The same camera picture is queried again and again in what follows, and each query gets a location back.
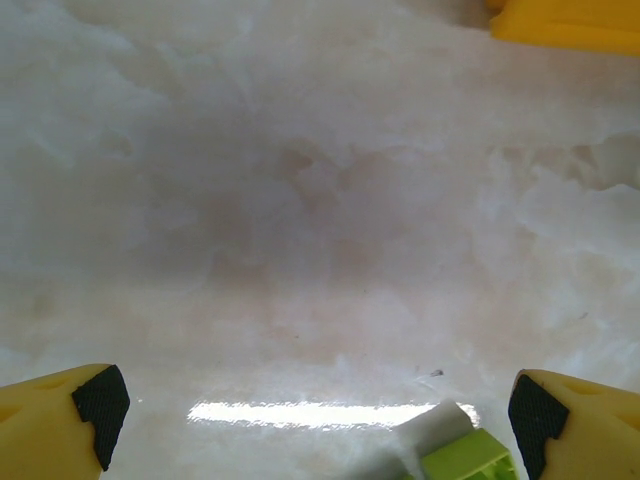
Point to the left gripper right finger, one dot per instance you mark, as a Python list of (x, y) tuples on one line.
[(595, 435)]

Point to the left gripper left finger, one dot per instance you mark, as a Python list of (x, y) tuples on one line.
[(40, 430)]

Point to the orange plastic bin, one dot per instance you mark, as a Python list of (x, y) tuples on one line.
[(575, 30)]

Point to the green lego brick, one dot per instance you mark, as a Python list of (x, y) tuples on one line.
[(465, 455)]

